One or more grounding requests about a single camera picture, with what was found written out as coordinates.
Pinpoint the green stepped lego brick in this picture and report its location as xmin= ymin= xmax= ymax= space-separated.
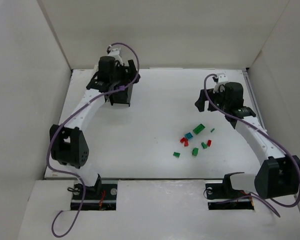
xmin=191 ymin=147 xmax=199 ymax=157

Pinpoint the black slatted container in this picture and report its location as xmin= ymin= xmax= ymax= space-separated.
xmin=109 ymin=84 xmax=133 ymax=106

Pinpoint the green small lego left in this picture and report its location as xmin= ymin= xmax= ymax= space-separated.
xmin=173 ymin=152 xmax=181 ymax=158

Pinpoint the white slatted container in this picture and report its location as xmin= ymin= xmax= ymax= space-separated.
xmin=91 ymin=64 xmax=98 ymax=79

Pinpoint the green lego plate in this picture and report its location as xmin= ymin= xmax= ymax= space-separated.
xmin=193 ymin=123 xmax=206 ymax=135

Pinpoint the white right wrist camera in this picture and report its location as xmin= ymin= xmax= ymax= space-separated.
xmin=212 ymin=73 xmax=229 ymax=94

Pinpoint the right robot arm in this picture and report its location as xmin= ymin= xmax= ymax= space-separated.
xmin=194 ymin=82 xmax=300 ymax=199

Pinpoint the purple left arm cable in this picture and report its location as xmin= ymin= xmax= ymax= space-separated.
xmin=46 ymin=42 xmax=141 ymax=238

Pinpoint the teal square lego brick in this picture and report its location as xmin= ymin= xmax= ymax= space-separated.
xmin=184 ymin=132 xmax=194 ymax=141

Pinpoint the red arch lego piece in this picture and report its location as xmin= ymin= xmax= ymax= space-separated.
xmin=180 ymin=137 xmax=187 ymax=143

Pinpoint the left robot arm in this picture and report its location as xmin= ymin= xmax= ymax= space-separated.
xmin=48 ymin=53 xmax=140 ymax=187

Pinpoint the green slope lego piece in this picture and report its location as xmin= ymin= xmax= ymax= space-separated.
xmin=201 ymin=142 xmax=208 ymax=149

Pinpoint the red small lego brick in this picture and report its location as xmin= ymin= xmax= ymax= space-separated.
xmin=207 ymin=139 xmax=212 ymax=147

